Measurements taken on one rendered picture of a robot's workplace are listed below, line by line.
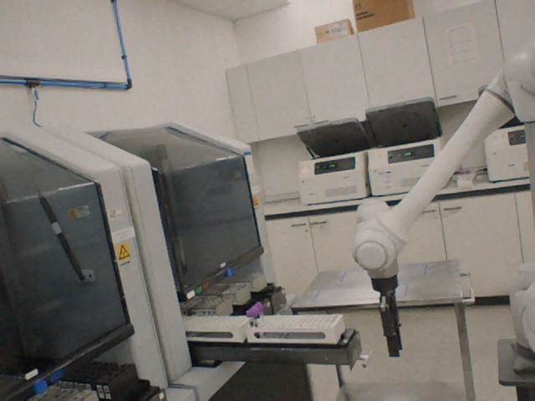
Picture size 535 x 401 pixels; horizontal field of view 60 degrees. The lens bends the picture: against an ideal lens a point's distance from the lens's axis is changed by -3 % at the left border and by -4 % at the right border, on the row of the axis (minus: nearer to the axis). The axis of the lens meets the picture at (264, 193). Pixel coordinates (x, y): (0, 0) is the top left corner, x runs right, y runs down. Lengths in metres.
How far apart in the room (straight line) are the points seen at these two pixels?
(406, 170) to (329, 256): 0.92
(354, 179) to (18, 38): 2.44
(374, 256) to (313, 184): 2.75
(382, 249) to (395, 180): 2.57
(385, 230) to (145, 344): 0.78
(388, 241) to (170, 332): 0.78
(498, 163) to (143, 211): 2.67
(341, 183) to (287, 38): 1.56
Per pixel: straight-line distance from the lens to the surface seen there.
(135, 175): 1.50
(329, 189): 3.81
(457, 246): 3.72
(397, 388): 2.30
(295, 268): 4.06
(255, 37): 4.75
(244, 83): 4.37
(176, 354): 1.62
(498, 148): 3.61
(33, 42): 2.88
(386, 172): 3.68
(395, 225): 1.17
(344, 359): 1.45
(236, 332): 1.58
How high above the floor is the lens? 1.40
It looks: 5 degrees down
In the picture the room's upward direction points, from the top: 10 degrees counter-clockwise
